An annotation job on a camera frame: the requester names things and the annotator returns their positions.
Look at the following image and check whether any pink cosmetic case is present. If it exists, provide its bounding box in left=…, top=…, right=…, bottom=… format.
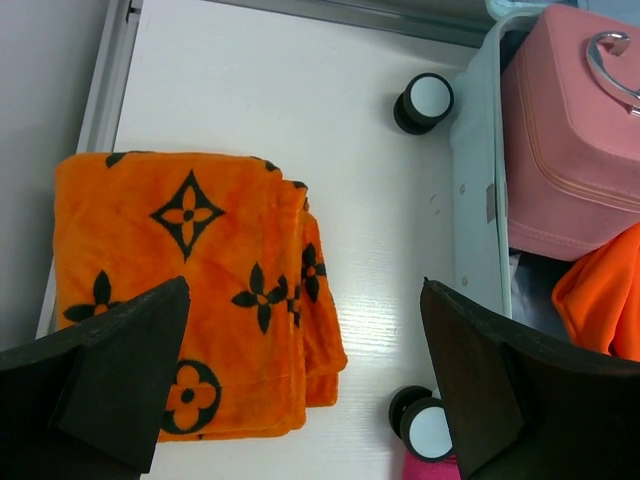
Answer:
left=501, top=5, right=639, bottom=261

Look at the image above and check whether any orange garment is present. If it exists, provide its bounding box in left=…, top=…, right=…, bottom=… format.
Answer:
left=551, top=225, right=639, bottom=361

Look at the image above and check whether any suitcase wheel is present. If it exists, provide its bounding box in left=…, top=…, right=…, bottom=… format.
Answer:
left=388, top=385, right=454, bottom=463
left=393, top=73, right=454, bottom=135

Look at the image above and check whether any orange monogram towel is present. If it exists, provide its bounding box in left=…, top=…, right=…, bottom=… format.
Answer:
left=53, top=151, right=347, bottom=442

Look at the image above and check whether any chrome case handle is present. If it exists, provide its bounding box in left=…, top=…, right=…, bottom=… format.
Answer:
left=585, top=30, right=639, bottom=117

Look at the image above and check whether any rear left suitcase wheel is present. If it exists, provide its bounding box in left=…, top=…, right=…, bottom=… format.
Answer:
left=393, top=73, right=454, bottom=135

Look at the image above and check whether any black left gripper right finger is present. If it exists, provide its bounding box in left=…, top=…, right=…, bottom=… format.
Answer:
left=420, top=280, right=639, bottom=479

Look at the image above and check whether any light blue suitcase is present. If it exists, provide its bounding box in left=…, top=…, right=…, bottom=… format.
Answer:
left=447, top=0, right=640, bottom=346

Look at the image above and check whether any front left suitcase wheel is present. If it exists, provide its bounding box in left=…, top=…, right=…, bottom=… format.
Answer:
left=388, top=385, right=454, bottom=463

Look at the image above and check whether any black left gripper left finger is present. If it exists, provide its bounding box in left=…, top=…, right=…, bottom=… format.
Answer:
left=1, top=277, right=190, bottom=479

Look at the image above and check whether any magenta cloth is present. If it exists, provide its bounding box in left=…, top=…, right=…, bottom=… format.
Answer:
left=401, top=452, right=461, bottom=480

